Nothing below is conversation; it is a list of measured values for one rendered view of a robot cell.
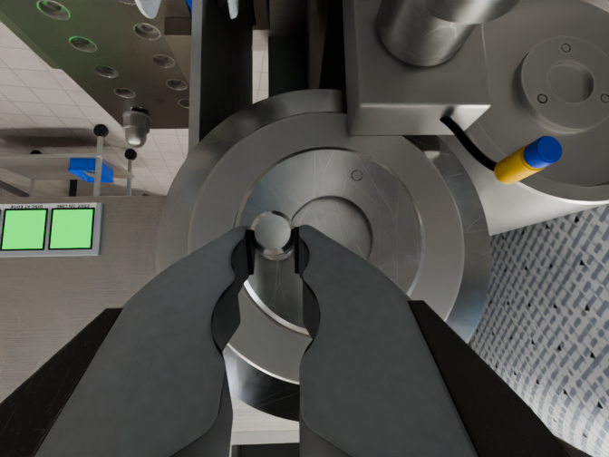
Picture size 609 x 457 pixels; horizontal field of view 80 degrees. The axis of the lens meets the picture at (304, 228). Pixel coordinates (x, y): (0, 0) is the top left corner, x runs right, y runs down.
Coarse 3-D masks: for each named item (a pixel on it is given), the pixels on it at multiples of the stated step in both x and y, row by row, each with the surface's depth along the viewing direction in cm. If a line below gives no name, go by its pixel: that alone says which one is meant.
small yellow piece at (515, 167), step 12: (444, 120) 14; (456, 132) 14; (468, 144) 14; (528, 144) 11; (540, 144) 11; (552, 144) 11; (480, 156) 13; (516, 156) 11; (528, 156) 11; (540, 156) 11; (552, 156) 11; (492, 168) 13; (504, 168) 12; (516, 168) 12; (528, 168) 11; (540, 168) 11; (504, 180) 12; (516, 180) 12
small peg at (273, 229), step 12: (264, 216) 11; (276, 216) 11; (252, 228) 11; (264, 228) 11; (276, 228) 11; (288, 228) 11; (252, 240) 11; (264, 240) 11; (276, 240) 11; (288, 240) 11; (264, 252) 11; (276, 252) 11; (288, 252) 12
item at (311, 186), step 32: (288, 160) 15; (320, 160) 15; (352, 160) 15; (256, 192) 14; (288, 192) 14; (320, 192) 14; (352, 192) 14; (384, 192) 14; (320, 224) 14; (352, 224) 14; (384, 224) 14; (416, 224) 14; (256, 256) 14; (384, 256) 14; (416, 256) 14; (256, 288) 14; (288, 288) 14; (288, 320) 14
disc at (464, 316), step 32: (288, 96) 17; (320, 96) 17; (224, 128) 17; (256, 128) 17; (192, 160) 16; (448, 160) 17; (192, 192) 16; (160, 224) 16; (480, 224) 16; (160, 256) 16; (480, 256) 16; (480, 288) 16; (448, 320) 16; (224, 352) 15; (256, 384) 15; (288, 384) 15; (288, 416) 15
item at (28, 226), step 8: (8, 216) 47; (16, 216) 47; (24, 216) 48; (32, 216) 48; (40, 216) 48; (8, 224) 47; (16, 224) 47; (24, 224) 47; (32, 224) 47; (40, 224) 47; (8, 232) 47; (16, 232) 47; (24, 232) 47; (32, 232) 47; (40, 232) 47; (8, 240) 47; (16, 240) 47; (24, 240) 47; (32, 240) 47; (40, 240) 47; (8, 248) 47
